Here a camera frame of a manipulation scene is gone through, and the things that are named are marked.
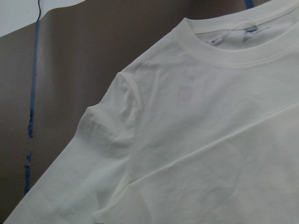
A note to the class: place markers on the cream long-sleeve cat shirt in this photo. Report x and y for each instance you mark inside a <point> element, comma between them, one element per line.
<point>202,128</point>

